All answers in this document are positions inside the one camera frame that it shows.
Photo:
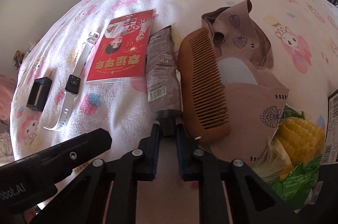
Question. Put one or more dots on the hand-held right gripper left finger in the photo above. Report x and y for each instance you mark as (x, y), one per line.
(157, 151)

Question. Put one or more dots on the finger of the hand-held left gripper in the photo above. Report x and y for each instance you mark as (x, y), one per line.
(72, 155)

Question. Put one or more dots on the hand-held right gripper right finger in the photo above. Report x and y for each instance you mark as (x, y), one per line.
(182, 154)

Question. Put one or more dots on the white smartwatch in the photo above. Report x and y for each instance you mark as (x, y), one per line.
(71, 84)

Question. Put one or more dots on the brown wooden comb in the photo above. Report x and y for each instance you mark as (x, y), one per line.
(190, 81)

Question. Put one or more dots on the green corn packet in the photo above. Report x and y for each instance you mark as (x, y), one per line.
(298, 134)

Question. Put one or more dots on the dark grey cardboard box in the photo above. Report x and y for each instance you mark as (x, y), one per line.
(334, 107)

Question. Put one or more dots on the folded beige face mask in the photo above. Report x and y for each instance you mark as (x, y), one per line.
(250, 113)

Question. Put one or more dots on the pink cloth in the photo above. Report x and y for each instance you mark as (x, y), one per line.
(8, 97)

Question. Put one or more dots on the red printed card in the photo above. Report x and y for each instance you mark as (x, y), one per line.
(116, 65)

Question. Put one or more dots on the black rectangular frame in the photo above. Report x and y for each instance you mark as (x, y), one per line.
(31, 97)

